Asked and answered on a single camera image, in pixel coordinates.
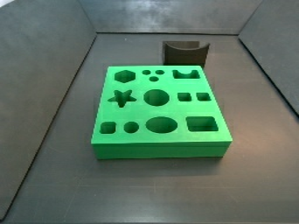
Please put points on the green shape sorter block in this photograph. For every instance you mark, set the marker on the green shape sorter block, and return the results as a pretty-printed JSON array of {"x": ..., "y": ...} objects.
[{"x": 158, "y": 113}]

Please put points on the black curved holder block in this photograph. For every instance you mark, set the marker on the black curved holder block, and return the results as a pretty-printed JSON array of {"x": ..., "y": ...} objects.
[{"x": 185, "y": 53}]

